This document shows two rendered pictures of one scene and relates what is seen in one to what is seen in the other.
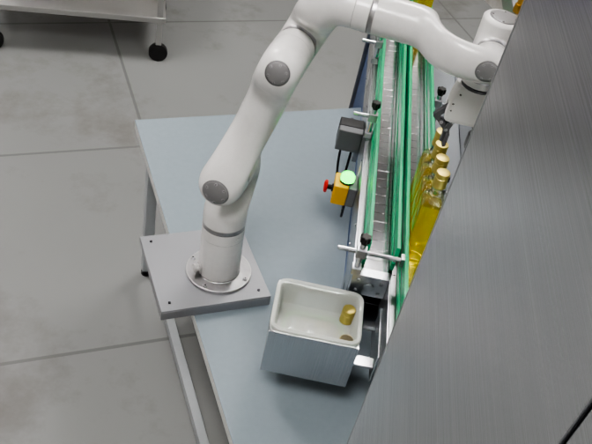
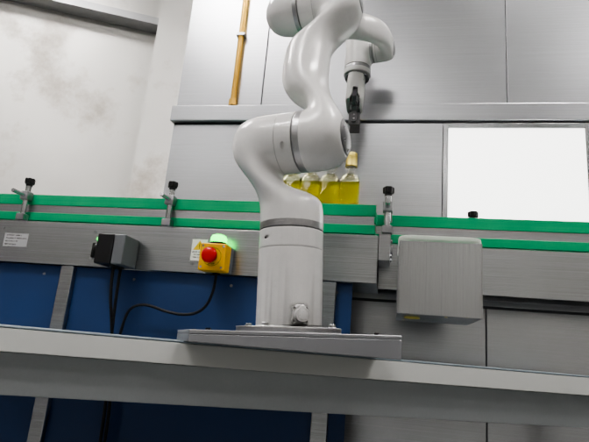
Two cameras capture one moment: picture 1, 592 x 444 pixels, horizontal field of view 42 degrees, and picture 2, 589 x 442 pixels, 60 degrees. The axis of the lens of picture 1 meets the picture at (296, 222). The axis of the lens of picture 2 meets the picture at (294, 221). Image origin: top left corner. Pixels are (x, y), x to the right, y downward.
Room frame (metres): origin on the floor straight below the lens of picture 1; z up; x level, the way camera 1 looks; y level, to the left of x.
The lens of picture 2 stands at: (1.35, 1.10, 0.75)
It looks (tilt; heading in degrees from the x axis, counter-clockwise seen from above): 14 degrees up; 283
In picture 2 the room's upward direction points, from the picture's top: 5 degrees clockwise
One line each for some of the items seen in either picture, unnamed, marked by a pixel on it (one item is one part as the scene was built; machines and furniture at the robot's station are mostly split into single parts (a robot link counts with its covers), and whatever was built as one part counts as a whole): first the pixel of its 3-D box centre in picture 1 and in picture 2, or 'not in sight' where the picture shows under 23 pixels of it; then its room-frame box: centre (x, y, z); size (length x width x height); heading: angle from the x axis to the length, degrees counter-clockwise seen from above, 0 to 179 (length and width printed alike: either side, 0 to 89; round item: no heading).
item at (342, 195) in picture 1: (343, 189); (216, 260); (1.83, -0.12, 0.96); 0.07 x 0.07 x 0.07; 2
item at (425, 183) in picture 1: (423, 209); (328, 209); (1.58, -0.32, 1.16); 0.06 x 0.06 x 0.21; 2
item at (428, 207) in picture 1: (423, 224); (348, 210); (1.52, -0.32, 1.16); 0.06 x 0.06 x 0.21; 3
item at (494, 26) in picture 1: (493, 45); (359, 50); (1.52, -0.32, 1.68); 0.09 x 0.08 x 0.13; 172
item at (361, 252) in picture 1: (370, 255); (387, 212); (1.40, -0.20, 1.12); 0.17 x 0.03 x 0.12; 92
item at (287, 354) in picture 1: (321, 335); (434, 287); (1.29, -0.13, 0.92); 0.27 x 0.17 x 0.15; 92
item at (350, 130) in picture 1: (349, 135); (117, 252); (2.11, -0.11, 0.96); 0.08 x 0.08 x 0.08; 2
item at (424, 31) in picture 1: (438, 39); (360, 30); (1.50, -0.20, 1.67); 0.30 x 0.16 x 0.09; 82
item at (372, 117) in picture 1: (364, 118); (166, 202); (2.00, -0.13, 1.11); 0.07 x 0.04 x 0.13; 92
